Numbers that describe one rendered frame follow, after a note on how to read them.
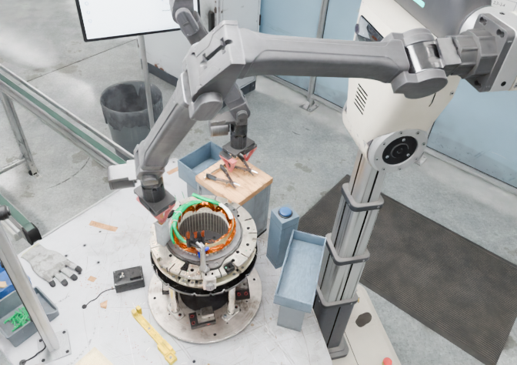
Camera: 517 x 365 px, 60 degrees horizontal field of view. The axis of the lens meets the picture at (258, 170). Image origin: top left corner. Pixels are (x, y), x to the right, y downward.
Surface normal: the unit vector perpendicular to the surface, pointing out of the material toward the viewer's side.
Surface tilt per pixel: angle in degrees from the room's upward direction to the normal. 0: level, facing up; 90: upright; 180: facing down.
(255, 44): 31
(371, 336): 0
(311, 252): 0
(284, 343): 0
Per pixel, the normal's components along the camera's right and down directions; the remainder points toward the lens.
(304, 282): 0.06, -0.74
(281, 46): 0.34, -0.35
